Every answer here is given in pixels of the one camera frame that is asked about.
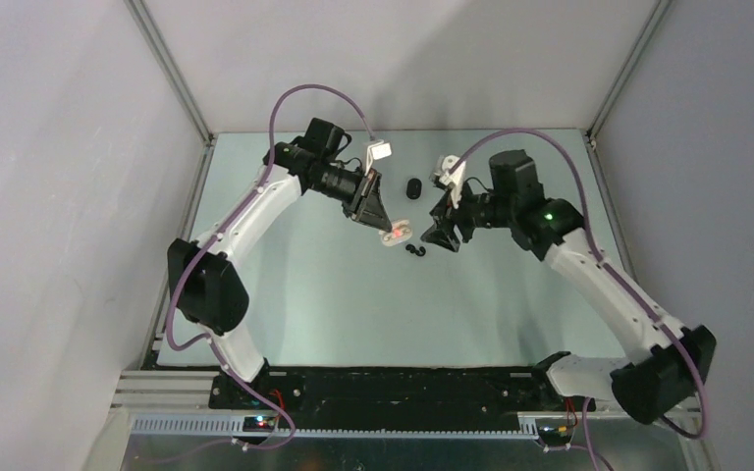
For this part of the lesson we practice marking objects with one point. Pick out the controller board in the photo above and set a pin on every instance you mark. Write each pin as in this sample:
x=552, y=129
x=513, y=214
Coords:
x=259, y=424
x=555, y=436

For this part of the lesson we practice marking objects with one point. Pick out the left controller board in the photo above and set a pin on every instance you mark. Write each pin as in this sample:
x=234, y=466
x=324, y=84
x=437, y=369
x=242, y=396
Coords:
x=259, y=424

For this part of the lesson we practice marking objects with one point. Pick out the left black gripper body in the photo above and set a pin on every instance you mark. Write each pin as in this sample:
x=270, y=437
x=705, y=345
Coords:
x=364, y=193

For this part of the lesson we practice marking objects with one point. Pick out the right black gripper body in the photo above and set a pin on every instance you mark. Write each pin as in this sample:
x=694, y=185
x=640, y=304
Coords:
x=469, y=214

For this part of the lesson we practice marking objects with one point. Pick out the black earbud pair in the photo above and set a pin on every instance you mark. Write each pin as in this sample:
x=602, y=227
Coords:
x=416, y=250

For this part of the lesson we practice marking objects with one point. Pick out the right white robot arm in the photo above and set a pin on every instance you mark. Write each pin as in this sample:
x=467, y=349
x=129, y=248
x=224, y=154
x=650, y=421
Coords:
x=663, y=363

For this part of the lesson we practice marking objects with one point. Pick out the white earbud charging case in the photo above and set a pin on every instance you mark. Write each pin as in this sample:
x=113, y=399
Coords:
x=400, y=232

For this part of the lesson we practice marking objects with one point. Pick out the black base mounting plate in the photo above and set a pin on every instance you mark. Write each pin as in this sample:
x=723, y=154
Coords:
x=406, y=399

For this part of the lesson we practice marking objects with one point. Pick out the right aluminium frame post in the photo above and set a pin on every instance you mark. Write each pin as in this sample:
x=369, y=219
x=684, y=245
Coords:
x=630, y=63

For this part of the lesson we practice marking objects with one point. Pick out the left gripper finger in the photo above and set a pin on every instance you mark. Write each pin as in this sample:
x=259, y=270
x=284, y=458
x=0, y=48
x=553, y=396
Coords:
x=377, y=200
x=377, y=220

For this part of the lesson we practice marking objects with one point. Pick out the aluminium frame post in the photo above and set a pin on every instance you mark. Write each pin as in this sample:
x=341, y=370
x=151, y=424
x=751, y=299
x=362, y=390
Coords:
x=156, y=42
x=630, y=63

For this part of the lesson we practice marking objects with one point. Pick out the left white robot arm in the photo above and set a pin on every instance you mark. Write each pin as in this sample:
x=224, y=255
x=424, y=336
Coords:
x=204, y=278

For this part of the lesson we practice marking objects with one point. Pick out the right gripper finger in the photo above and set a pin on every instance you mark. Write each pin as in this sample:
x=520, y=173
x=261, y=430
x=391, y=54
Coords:
x=442, y=212
x=442, y=237

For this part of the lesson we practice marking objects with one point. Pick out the right controller board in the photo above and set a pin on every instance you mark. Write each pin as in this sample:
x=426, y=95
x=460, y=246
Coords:
x=555, y=436

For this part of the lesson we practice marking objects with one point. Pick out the left aluminium frame post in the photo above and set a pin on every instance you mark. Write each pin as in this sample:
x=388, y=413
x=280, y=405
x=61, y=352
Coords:
x=156, y=42

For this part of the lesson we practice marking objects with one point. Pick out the black earbud charging case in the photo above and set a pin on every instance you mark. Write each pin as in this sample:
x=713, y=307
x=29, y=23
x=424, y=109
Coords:
x=413, y=188

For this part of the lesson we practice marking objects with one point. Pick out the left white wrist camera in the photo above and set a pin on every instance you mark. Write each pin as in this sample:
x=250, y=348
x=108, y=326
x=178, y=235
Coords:
x=375, y=150

